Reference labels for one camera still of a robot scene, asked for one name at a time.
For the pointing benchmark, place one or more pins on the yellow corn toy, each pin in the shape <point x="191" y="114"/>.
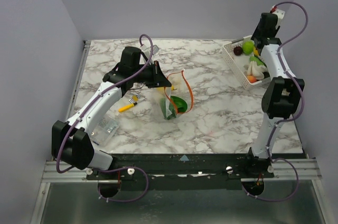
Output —
<point x="256" y="52"/>

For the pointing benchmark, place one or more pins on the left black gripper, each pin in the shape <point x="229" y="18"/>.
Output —
<point x="153" y="83"/>

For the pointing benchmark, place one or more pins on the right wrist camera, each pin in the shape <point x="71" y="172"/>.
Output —
<point x="280" y="13"/>

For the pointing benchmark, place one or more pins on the orange peach toy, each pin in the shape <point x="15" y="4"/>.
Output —
<point x="251" y="79"/>

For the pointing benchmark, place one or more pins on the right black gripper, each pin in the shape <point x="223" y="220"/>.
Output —
<point x="258" y="42"/>

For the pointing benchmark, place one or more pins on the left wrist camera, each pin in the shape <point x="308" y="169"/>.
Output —
<point x="147" y="50"/>

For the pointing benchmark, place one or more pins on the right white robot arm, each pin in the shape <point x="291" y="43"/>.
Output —
<point x="281" y="98"/>

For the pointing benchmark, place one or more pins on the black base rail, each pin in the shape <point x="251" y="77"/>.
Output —
<point x="183" y="171"/>

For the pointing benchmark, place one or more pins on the white dumpling toy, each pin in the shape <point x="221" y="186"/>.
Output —
<point x="257" y="70"/>

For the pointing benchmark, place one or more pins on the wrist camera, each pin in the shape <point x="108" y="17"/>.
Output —
<point x="280" y="13"/>
<point x="147" y="50"/>

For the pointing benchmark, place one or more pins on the white perforated plastic basket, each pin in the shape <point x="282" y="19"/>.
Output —
<point x="239" y="63"/>

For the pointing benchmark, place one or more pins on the green cabbage toy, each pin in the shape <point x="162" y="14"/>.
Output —
<point x="248" y="47"/>

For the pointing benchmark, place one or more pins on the clear plastic screw box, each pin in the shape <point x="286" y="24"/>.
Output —
<point x="104" y="131"/>

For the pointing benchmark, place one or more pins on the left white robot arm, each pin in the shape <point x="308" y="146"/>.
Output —
<point x="71" y="141"/>

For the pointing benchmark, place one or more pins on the yellow round lemon toy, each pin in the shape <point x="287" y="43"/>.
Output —
<point x="166" y="90"/>

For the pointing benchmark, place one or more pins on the clear zip bag orange zipper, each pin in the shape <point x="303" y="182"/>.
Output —
<point x="179" y="101"/>

